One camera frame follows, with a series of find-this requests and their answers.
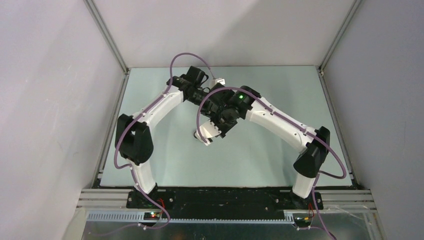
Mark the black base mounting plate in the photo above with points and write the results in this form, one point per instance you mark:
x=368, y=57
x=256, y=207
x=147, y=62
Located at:
x=224, y=203

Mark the left controller board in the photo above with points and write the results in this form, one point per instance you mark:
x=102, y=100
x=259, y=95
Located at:
x=152, y=216

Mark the controller board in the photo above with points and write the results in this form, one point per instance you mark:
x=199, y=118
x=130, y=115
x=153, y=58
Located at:
x=302, y=223
x=152, y=216

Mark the right controller board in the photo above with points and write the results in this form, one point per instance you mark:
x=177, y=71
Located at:
x=302, y=223

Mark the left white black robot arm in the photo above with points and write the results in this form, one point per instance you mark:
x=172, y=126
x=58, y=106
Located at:
x=133, y=138

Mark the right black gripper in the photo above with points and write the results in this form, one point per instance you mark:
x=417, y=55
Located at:
x=224, y=131

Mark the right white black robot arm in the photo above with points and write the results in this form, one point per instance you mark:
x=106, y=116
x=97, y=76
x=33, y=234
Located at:
x=225, y=105

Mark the aluminium frame rail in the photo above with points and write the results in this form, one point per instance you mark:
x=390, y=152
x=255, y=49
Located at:
x=110, y=205

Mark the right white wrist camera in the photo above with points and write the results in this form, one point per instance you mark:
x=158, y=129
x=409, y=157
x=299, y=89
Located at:
x=208, y=130

